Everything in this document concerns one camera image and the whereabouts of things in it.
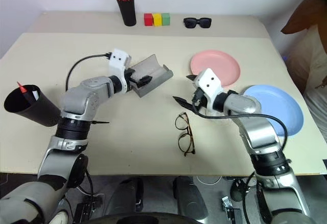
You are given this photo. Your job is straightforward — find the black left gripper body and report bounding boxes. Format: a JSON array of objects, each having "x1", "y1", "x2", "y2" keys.
[{"x1": 124, "y1": 68, "x2": 141, "y2": 89}]

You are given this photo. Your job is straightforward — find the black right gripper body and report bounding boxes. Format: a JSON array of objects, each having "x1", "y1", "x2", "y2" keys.
[{"x1": 191, "y1": 86, "x2": 209, "y2": 109}]

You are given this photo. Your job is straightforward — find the grey glasses case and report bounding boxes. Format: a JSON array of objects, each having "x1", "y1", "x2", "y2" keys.
[{"x1": 127, "y1": 53, "x2": 174, "y2": 98}]

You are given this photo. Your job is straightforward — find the wide black cup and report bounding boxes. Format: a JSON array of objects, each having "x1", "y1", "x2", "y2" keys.
[{"x1": 3, "y1": 84, "x2": 62, "y2": 128}]

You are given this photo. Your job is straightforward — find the pink plate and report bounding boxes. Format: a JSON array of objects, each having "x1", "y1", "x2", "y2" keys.
[{"x1": 189, "y1": 50, "x2": 242, "y2": 88}]

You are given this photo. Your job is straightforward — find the tortoiseshell eyeglasses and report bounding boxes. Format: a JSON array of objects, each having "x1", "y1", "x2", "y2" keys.
[{"x1": 174, "y1": 111, "x2": 196, "y2": 157}]

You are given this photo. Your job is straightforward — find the black sunglasses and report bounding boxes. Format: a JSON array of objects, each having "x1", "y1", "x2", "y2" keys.
[{"x1": 183, "y1": 17, "x2": 212, "y2": 29}]

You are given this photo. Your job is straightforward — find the yellow cube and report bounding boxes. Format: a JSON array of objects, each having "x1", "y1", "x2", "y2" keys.
[{"x1": 152, "y1": 13, "x2": 163, "y2": 27}]

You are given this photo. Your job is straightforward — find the tall black pen holder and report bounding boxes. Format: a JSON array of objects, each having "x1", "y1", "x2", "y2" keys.
[{"x1": 116, "y1": 0, "x2": 137, "y2": 27}]

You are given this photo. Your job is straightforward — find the white round floor disc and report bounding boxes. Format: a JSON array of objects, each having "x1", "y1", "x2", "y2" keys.
[{"x1": 196, "y1": 175, "x2": 223, "y2": 185}]

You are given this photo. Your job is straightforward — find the blue plate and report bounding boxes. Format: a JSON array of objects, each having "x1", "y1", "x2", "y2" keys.
[{"x1": 241, "y1": 84, "x2": 306, "y2": 138}]

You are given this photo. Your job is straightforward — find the dark rounded robot leg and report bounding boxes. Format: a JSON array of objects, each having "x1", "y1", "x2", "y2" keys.
[
  {"x1": 105, "y1": 177, "x2": 144, "y2": 218},
  {"x1": 173, "y1": 176, "x2": 209, "y2": 220}
]

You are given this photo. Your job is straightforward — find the red-capped black marker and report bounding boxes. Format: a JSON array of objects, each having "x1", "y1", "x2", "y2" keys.
[{"x1": 16, "y1": 81, "x2": 33, "y2": 105}]

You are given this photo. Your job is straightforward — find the person in cream shirt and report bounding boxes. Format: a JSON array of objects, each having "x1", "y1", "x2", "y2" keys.
[{"x1": 280, "y1": 0, "x2": 327, "y2": 144}]

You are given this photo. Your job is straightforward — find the dark rounded robot waist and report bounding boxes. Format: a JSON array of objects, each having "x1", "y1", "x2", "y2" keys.
[{"x1": 85, "y1": 211, "x2": 206, "y2": 224}]

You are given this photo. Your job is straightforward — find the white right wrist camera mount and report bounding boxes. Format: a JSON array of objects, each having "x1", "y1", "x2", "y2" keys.
[{"x1": 193, "y1": 68, "x2": 226, "y2": 113}]

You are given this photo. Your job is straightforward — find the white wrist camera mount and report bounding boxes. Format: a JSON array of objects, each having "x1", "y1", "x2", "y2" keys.
[
  {"x1": 108, "y1": 48, "x2": 133, "y2": 94},
  {"x1": 193, "y1": 68, "x2": 226, "y2": 113}
]

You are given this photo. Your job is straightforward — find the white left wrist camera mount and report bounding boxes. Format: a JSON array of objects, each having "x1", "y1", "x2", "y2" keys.
[{"x1": 108, "y1": 48, "x2": 133, "y2": 94}]

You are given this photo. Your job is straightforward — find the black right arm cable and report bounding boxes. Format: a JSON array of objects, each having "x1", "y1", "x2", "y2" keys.
[{"x1": 190, "y1": 105, "x2": 289, "y2": 149}]

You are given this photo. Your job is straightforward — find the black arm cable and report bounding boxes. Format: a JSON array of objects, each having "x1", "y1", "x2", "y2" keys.
[
  {"x1": 190, "y1": 105, "x2": 289, "y2": 149},
  {"x1": 65, "y1": 52, "x2": 112, "y2": 92}
]

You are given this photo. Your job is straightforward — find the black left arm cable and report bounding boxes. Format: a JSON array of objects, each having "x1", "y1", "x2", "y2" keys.
[{"x1": 65, "y1": 52, "x2": 112, "y2": 92}]

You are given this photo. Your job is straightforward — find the black metal floor bracket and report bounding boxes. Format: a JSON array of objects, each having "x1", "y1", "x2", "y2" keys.
[{"x1": 221, "y1": 195, "x2": 243, "y2": 224}]

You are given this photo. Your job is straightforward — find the black box with cables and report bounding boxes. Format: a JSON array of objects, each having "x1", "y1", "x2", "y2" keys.
[{"x1": 73, "y1": 195, "x2": 103, "y2": 222}]

